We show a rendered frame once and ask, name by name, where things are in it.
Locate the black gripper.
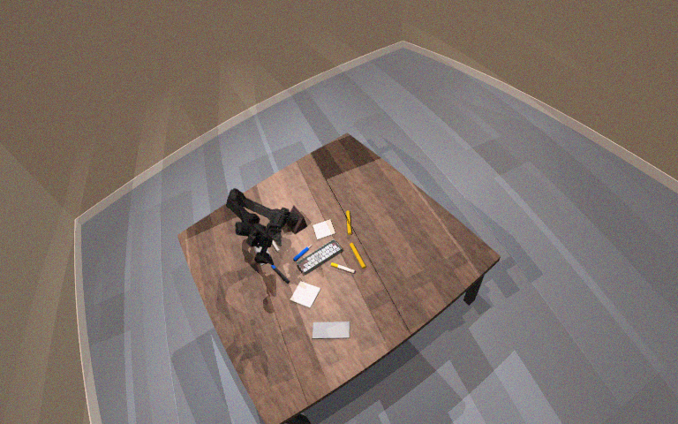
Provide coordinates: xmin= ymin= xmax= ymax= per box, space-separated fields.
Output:
xmin=254 ymin=223 xmax=282 ymax=265

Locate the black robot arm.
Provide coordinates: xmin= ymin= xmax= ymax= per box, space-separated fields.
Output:
xmin=226 ymin=188 xmax=299 ymax=248

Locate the grey keyboard with white letter keys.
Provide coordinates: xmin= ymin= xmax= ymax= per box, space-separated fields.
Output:
xmin=297 ymin=239 xmax=343 ymax=275

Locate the blue stylus with white tip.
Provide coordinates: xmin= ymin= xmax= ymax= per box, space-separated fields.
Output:
xmin=293 ymin=246 xmax=310 ymax=261

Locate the black pen with blue cap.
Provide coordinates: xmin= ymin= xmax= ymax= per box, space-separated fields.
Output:
xmin=271 ymin=265 xmax=290 ymax=283

